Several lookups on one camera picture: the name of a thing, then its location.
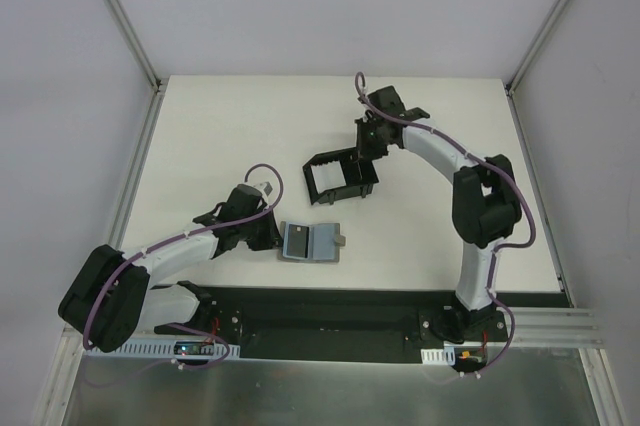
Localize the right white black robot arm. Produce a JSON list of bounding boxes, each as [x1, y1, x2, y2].
[[355, 112, 522, 341]]

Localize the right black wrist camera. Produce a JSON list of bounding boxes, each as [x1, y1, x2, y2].
[[367, 86, 406, 119]]

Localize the right white cable duct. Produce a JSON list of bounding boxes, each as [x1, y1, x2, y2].
[[420, 345, 456, 366]]

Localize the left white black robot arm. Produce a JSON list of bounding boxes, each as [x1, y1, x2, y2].
[[57, 202, 282, 353]]

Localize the grey leather card holder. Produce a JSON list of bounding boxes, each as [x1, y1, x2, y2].
[[279, 221, 346, 263]]

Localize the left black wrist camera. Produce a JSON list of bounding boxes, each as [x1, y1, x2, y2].
[[219, 184, 267, 222]]

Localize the black plastic card box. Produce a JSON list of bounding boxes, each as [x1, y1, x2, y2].
[[302, 147, 379, 205]]

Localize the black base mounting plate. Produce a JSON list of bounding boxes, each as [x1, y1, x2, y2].
[[94, 281, 574, 361]]

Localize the white cable duct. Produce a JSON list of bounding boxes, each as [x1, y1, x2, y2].
[[114, 339, 240, 361], [420, 345, 456, 366]]

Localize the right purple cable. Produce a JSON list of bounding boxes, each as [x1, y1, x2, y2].
[[353, 70, 539, 381]]

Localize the right aluminium frame post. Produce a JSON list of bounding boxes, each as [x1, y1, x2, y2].
[[505, 0, 573, 97]]

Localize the aluminium frame post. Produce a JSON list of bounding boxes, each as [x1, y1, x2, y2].
[[103, 0, 162, 92], [505, 0, 573, 97]]

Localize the purple cable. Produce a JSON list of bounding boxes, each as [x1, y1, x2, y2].
[[353, 70, 539, 381], [80, 162, 287, 372]]

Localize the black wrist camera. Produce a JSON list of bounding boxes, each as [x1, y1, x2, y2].
[[367, 86, 406, 119], [219, 184, 267, 222]]

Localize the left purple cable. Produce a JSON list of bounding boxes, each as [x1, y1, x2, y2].
[[80, 162, 287, 372]]

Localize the left aluminium frame post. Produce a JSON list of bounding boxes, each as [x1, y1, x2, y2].
[[103, 0, 162, 92]]

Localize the left white cable duct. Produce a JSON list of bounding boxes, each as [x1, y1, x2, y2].
[[114, 339, 240, 361]]

